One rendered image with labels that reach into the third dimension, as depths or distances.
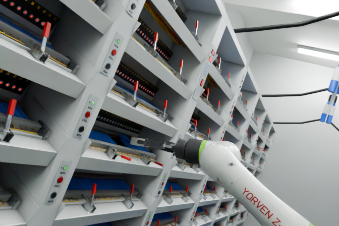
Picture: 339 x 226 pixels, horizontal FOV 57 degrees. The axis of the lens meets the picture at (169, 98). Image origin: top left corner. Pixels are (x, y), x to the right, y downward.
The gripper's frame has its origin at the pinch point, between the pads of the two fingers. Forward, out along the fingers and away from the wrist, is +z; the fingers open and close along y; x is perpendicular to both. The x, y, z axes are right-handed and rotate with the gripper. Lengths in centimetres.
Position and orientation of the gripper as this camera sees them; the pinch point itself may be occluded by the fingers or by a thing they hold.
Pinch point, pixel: (139, 142)
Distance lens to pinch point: 127.3
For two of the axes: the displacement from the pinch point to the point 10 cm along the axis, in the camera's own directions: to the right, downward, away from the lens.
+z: -9.2, -1.0, 3.8
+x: 1.8, -9.6, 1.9
